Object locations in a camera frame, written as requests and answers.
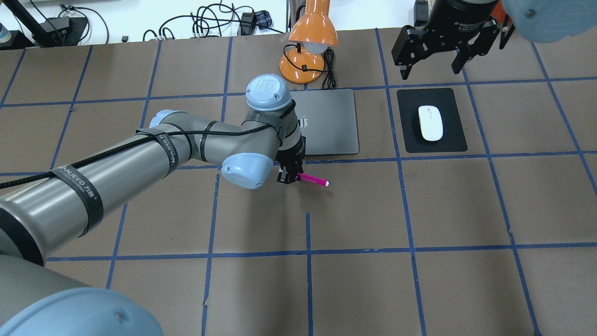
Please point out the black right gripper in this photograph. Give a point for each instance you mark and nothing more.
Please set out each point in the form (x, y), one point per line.
(459, 19)

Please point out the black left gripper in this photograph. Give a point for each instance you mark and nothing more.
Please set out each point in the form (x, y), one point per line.
(293, 151)

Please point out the pink marker pen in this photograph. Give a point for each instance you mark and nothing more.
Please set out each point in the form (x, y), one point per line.
(313, 179)

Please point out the white computer mouse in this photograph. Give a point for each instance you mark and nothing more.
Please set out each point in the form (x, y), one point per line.
(431, 124)

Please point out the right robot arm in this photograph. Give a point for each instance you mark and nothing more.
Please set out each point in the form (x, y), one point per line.
(542, 21)

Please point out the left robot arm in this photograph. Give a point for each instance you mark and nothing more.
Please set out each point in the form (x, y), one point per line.
(46, 211)

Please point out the black mousepad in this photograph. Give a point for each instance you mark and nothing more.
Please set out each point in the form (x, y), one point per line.
(444, 99)

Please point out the silver closed laptop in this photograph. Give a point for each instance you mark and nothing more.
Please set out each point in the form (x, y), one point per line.
(328, 120)

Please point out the orange desk lamp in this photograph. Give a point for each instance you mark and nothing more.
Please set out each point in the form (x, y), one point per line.
(308, 55)

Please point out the black power adapter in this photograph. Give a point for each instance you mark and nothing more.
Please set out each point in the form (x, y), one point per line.
(247, 24)

